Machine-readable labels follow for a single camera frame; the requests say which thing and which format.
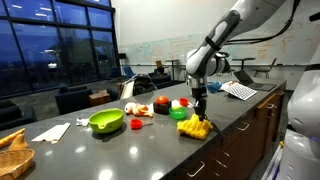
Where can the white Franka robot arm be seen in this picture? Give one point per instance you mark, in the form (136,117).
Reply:
(230,23)

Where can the black wall speaker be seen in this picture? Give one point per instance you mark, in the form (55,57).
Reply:
(122,56)

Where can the dark blue armchair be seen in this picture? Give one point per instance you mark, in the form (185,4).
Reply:
(161,79)

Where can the woven wicker basket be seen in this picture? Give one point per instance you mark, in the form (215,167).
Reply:
(15,161)

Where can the brown wooden box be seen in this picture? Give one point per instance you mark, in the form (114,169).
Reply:
(99,98)

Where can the brown wooden cabinet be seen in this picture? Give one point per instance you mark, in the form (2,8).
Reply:
(233,143)

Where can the white computer keyboard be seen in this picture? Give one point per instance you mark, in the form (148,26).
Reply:
(240,91)

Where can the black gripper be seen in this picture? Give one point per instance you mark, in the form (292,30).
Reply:
(199,92)

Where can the lime green spouted bowl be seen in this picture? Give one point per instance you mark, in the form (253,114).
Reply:
(106,120)

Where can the white wall whiteboard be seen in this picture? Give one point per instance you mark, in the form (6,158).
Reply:
(160,50)

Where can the blue chair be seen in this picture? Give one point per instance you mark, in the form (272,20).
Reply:
(129,71)

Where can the dark blue sofa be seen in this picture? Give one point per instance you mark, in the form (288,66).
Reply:
(71,100)
(15,116)

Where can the orange toy carrot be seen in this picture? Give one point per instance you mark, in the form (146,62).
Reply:
(10,136)

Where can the small green bowl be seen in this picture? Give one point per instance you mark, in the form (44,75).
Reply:
(178,114)

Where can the dark round cafe table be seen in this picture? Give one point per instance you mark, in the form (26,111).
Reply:
(243,59)
(173,61)

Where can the yellow knitted cloth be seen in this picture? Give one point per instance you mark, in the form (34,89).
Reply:
(195,128)

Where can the white blue flat boards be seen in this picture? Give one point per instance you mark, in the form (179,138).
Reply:
(271,163)

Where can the orange ball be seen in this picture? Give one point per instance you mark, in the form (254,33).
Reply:
(162,100)

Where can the crumpled white wrapper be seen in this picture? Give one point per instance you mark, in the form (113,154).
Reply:
(82,121)

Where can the black grey backpack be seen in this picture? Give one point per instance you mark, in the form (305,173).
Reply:
(145,85)

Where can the dark open laptop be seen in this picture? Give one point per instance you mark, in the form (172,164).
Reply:
(255,85)

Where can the tan toy gourd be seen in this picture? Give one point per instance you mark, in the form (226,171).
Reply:
(19,142)

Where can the orange plush toy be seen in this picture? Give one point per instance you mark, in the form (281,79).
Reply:
(140,109)

